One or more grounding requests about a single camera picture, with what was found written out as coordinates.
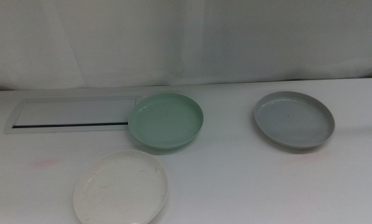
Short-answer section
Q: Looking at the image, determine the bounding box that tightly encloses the pale green shallow bowl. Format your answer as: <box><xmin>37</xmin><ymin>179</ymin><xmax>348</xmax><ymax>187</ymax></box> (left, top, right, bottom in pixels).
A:
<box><xmin>128</xmin><ymin>92</ymin><xmax>205</xmax><ymax>151</ymax></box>

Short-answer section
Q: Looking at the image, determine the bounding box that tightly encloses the white shallow bowl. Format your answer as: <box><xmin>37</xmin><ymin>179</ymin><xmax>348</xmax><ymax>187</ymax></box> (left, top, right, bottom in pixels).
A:
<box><xmin>73</xmin><ymin>149</ymin><xmax>169</xmax><ymax>224</ymax></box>

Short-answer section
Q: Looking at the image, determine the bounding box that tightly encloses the white backdrop curtain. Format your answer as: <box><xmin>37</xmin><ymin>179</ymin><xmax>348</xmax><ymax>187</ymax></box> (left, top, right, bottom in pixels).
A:
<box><xmin>0</xmin><ymin>0</ymin><xmax>372</xmax><ymax>92</ymax></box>

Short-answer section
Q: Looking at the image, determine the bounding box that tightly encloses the grey shallow bowl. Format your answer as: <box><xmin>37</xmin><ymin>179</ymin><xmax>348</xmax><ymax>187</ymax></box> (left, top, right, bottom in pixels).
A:
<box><xmin>253</xmin><ymin>90</ymin><xmax>336</xmax><ymax>149</ymax></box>

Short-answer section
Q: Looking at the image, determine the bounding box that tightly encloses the white table cable hatch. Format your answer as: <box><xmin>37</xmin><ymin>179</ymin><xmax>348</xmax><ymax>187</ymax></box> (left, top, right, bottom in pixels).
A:
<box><xmin>4</xmin><ymin>95</ymin><xmax>142</xmax><ymax>135</ymax></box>

